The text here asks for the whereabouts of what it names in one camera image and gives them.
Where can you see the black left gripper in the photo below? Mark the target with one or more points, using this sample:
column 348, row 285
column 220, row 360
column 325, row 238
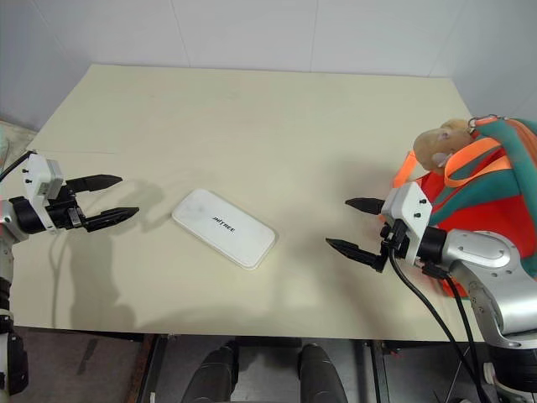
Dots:
column 63, row 212

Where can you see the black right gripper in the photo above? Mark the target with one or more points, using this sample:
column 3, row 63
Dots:
column 396, row 239

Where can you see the white rectangular case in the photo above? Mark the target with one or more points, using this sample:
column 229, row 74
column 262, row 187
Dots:
column 224, row 226

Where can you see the orange and teal backpack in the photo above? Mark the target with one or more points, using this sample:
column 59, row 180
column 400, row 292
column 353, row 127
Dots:
column 499, row 197

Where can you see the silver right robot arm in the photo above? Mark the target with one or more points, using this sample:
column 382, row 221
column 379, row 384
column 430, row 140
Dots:
column 482, row 260

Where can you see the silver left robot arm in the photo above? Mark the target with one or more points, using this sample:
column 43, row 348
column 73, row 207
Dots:
column 25, row 218

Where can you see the dark rounded shape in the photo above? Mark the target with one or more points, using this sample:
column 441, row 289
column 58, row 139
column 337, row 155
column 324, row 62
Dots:
column 323, row 373
column 212, row 373

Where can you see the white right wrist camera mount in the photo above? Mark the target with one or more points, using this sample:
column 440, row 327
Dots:
column 409, row 210

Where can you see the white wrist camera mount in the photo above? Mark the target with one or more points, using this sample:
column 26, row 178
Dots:
column 40, row 180
column 409, row 210

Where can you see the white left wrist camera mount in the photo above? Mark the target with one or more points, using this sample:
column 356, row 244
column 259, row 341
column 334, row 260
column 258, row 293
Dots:
column 40, row 180

